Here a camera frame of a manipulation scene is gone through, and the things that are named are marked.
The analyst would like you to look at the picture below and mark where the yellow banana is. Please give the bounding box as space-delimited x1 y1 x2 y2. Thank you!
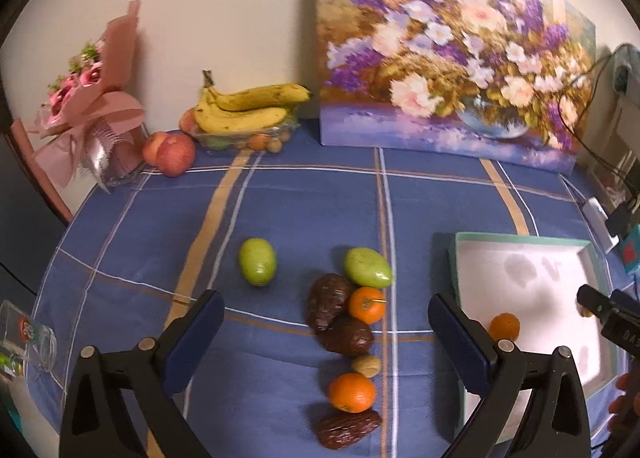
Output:
193 88 290 135
201 70 313 112

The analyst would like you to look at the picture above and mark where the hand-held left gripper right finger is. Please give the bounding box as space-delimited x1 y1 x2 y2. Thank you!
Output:
427 293 593 458

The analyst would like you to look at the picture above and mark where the round green mango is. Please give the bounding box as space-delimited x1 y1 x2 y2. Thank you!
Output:
238 238 277 287

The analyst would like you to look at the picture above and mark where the orange with green stem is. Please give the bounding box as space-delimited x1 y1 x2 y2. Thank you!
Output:
348 287 386 325

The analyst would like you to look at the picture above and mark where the blue plaid tablecloth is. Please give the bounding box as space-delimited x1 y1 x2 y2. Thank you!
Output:
27 128 640 458

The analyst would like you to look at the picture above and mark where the teal clock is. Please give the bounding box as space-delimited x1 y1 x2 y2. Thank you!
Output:
611 44 640 94

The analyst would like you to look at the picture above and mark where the pink flower bouquet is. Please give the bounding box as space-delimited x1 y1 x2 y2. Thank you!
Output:
25 0 151 195

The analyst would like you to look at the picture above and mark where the flower painting canvas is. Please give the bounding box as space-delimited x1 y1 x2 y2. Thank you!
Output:
311 0 598 175

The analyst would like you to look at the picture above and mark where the teal toy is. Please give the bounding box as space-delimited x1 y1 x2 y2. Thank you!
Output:
619 224 640 275

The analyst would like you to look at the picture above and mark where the white box with teal rim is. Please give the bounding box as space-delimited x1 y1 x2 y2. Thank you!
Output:
446 232 628 446

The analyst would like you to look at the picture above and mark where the black charger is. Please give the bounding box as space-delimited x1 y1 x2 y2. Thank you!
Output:
605 204 638 239

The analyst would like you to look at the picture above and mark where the long wrinkled brown fruit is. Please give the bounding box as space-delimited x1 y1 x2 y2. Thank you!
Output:
306 273 354 331

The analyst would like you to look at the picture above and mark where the white power strip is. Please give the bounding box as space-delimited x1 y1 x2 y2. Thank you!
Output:
581 197 622 255

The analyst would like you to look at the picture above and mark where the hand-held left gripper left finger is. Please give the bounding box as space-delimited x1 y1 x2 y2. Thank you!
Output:
59 289 226 458

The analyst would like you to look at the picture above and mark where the white shelf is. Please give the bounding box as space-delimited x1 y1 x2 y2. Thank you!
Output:
587 88 640 201

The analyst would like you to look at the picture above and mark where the peach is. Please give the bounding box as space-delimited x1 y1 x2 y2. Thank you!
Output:
179 108 201 135
142 132 170 167

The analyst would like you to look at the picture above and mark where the round dark brown fruit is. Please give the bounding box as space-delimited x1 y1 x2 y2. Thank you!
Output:
318 315 375 358

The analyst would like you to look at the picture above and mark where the clear plastic fruit tray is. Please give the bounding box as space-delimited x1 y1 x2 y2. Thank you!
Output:
192 118 301 155

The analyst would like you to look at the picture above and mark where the black cable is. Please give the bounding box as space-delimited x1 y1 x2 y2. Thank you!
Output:
559 42 640 201

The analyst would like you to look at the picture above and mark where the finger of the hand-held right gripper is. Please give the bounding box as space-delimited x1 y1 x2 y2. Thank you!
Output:
576 284 640 355

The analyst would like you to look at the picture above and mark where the glass jar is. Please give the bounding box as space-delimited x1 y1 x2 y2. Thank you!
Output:
0 300 57 380

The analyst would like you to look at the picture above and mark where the person's right hand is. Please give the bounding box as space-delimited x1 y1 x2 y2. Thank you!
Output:
608 372 640 441

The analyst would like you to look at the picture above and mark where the pointed green mango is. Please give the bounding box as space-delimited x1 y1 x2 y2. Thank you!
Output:
343 247 393 288

